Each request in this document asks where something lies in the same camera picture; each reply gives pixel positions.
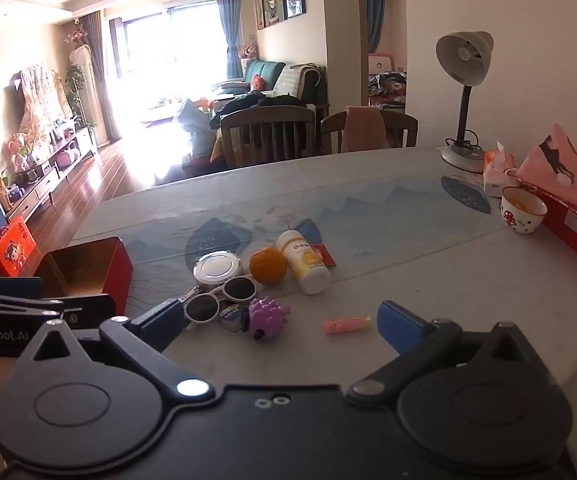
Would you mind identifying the white bowl with red print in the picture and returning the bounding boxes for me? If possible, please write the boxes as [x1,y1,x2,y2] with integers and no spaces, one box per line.
[500,186,548,235]

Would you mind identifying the white coffee table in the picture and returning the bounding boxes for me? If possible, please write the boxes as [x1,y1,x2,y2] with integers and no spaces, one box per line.
[140,95,190,127]

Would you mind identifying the blue landscape printed table mat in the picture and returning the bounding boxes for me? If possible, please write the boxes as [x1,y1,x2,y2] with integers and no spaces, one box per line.
[76,157,507,267]

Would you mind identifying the pile of black clothes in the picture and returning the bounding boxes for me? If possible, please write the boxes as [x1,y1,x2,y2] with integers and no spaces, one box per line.
[208,92,310,129]

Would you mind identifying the white knit throw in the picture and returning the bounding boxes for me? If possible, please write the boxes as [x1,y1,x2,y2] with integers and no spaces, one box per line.
[272,62,327,99]

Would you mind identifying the grey curtain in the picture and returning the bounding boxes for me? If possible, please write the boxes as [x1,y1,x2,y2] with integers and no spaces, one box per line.
[79,10,122,144]

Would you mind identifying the round tin with silver lid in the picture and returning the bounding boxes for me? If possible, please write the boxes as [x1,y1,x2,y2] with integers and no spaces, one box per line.
[192,251,242,287]

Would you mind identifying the pink towel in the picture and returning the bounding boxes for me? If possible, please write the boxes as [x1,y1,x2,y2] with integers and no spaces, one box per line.
[342,106,390,154]

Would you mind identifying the purple sheep toy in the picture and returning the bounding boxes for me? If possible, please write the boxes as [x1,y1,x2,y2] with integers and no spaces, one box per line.
[247,296,293,342]

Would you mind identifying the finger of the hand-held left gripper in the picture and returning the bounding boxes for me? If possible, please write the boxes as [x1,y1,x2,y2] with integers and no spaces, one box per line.
[0,276,45,302]
[0,290,117,331]

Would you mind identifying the orange gift box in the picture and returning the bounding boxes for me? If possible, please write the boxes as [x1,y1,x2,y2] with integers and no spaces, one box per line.
[0,215,36,277]

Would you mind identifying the white tissue pack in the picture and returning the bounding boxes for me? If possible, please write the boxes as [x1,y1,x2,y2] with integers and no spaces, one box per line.
[483,141,520,198]

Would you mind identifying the tall potted plant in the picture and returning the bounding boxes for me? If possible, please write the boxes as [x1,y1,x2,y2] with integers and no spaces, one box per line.
[62,63,97,130]

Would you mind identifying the wooden dining chair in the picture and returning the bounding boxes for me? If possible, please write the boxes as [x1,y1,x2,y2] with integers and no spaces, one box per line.
[321,109,419,155]
[220,105,317,170]

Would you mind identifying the blue curtain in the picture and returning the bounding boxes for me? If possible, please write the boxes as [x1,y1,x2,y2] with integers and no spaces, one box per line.
[214,0,244,81]
[365,0,387,57]

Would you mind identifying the red tin box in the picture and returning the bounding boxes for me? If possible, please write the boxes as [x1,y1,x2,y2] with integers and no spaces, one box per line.
[33,236,134,317]

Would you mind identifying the bed with clothes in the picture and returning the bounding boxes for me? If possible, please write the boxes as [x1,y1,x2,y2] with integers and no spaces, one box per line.
[368,71,407,109]

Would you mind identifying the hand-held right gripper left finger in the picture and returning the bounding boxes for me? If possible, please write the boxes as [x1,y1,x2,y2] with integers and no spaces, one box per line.
[16,299,214,403]

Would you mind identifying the white tv cabinet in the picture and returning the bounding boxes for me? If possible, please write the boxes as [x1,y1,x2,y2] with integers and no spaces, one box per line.
[5,125,100,222]

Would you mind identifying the red gift box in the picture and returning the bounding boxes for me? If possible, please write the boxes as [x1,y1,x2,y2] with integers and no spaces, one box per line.
[539,194,577,282]

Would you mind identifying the white and yellow bottle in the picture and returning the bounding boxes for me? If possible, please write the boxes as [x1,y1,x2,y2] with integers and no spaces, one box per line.
[275,230,332,296]

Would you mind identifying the white sunglasses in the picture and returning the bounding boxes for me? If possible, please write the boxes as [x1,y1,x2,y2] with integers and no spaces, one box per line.
[183,276,259,323]

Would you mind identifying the pink flower decoration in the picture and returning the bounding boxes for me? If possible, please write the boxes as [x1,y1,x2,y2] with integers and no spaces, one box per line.
[2,132,35,172]

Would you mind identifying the orange bumpy toy ball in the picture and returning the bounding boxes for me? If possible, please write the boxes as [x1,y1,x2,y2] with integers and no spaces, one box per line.
[249,247,288,286]

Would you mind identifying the pink printed bag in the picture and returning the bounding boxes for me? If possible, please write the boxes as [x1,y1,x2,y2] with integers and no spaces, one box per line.
[515,123,577,233]

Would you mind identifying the green sofa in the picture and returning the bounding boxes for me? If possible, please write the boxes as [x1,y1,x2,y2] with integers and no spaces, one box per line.
[218,59,329,107]

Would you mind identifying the floral cloth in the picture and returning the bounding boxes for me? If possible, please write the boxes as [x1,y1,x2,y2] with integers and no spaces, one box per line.
[17,63,67,137]

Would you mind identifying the white standing air conditioner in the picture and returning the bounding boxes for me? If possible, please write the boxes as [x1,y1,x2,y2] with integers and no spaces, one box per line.
[68,44,99,133]

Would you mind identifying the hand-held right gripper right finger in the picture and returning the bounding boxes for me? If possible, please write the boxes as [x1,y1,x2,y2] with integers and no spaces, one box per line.
[346,301,539,408]

